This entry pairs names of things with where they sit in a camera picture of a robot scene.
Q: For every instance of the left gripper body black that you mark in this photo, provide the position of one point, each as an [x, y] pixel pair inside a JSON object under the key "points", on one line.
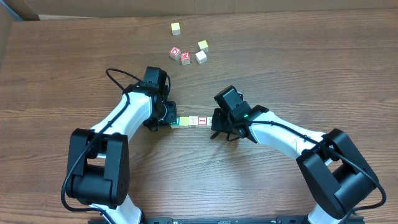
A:
{"points": [[170, 112]]}

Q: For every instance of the cardboard back wall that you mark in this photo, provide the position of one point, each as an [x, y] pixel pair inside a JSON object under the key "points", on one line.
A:
{"points": [[32, 9]]}

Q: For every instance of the white block green side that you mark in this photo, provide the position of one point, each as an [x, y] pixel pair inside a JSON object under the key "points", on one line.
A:
{"points": [[193, 121]]}

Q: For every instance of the white block right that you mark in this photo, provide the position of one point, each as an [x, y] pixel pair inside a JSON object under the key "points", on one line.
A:
{"points": [[201, 57]]}

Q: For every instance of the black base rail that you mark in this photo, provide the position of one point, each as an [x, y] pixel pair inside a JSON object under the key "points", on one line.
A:
{"points": [[277, 220]]}

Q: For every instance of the white block with blue side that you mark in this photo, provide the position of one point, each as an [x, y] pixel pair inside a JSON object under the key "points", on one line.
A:
{"points": [[209, 122]]}

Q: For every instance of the yellow block far top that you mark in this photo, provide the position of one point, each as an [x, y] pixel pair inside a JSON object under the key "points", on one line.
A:
{"points": [[175, 28]]}

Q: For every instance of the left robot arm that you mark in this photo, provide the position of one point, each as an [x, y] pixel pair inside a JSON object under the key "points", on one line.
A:
{"points": [[98, 173]]}

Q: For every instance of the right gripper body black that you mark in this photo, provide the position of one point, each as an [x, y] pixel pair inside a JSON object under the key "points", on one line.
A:
{"points": [[218, 121]]}

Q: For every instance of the green letter block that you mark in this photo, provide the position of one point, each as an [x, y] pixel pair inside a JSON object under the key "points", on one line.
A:
{"points": [[175, 124]]}

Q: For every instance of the red block letter I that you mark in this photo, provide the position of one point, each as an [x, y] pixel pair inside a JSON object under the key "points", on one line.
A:
{"points": [[202, 122]]}

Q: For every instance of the yellow block upper right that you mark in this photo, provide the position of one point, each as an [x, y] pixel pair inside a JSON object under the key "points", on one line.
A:
{"points": [[203, 45]]}

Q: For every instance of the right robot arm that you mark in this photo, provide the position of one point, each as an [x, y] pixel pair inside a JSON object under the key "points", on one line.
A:
{"points": [[339, 178]]}

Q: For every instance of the red block with circle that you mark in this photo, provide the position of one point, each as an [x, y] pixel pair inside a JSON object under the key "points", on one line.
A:
{"points": [[175, 53]]}

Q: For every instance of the yellow block letter B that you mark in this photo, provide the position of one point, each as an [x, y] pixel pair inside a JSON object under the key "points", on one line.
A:
{"points": [[184, 122]]}

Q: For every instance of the yellow block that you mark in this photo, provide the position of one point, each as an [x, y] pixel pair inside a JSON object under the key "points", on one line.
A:
{"points": [[203, 45], [175, 28]]}

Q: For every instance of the red block letter M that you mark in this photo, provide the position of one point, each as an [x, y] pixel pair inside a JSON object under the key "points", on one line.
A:
{"points": [[185, 58]]}

